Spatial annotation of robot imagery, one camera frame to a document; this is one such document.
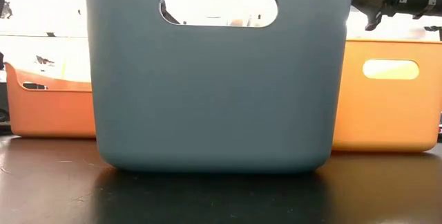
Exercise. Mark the orange plastic bin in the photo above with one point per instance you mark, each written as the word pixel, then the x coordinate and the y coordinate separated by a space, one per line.
pixel 52 113

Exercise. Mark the blue-grey plastic bin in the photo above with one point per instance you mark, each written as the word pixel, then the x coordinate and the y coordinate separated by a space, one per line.
pixel 214 96

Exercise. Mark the yellow plastic bin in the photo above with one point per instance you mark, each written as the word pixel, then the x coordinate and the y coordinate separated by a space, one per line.
pixel 386 113

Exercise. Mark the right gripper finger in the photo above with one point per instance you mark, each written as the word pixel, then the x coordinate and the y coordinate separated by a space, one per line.
pixel 373 20

